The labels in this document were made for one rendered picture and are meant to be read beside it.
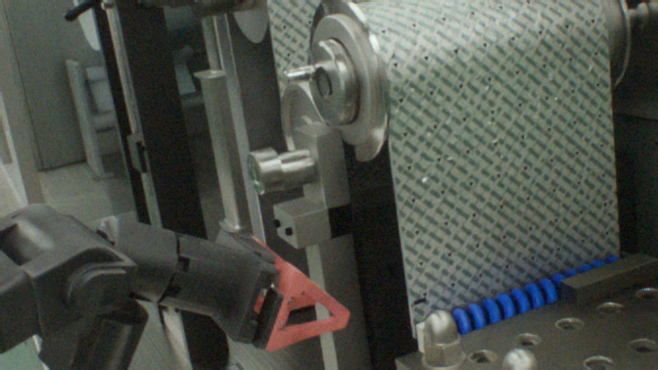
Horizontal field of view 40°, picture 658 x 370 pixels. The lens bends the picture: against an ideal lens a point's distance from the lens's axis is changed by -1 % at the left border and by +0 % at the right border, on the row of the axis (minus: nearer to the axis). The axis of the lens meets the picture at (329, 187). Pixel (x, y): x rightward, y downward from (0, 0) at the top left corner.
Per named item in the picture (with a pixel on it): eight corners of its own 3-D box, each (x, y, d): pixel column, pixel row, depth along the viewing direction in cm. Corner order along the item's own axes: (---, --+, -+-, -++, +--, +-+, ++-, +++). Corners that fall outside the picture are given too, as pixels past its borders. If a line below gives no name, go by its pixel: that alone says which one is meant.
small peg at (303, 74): (288, 89, 80) (281, 80, 81) (316, 82, 81) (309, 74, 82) (288, 75, 79) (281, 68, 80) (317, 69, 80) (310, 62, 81)
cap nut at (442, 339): (413, 358, 76) (407, 309, 74) (450, 346, 77) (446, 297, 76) (437, 376, 72) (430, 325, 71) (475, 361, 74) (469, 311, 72)
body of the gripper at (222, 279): (256, 347, 69) (165, 329, 66) (214, 303, 78) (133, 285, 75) (284, 268, 69) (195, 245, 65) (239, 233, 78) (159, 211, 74)
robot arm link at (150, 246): (108, 229, 64) (96, 201, 69) (75, 314, 66) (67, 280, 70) (197, 252, 67) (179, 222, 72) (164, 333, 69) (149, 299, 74)
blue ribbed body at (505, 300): (430, 346, 82) (425, 311, 81) (616, 279, 90) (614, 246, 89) (450, 361, 79) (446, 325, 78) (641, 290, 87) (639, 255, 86)
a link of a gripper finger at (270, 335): (345, 368, 73) (241, 346, 68) (309, 336, 79) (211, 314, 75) (374, 289, 72) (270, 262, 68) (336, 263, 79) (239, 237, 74)
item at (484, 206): (412, 337, 82) (387, 138, 76) (617, 264, 90) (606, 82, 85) (415, 339, 81) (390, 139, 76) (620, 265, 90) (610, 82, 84)
